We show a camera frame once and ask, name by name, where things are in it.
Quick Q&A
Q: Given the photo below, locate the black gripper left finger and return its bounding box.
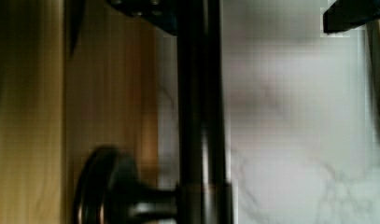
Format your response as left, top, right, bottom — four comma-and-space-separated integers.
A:
106, 0, 177, 35

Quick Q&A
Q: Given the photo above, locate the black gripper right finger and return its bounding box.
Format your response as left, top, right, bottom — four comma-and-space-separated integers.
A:
322, 0, 380, 34

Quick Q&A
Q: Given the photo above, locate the black metal drawer handle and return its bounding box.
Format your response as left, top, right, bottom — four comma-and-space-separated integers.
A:
72, 0, 233, 224

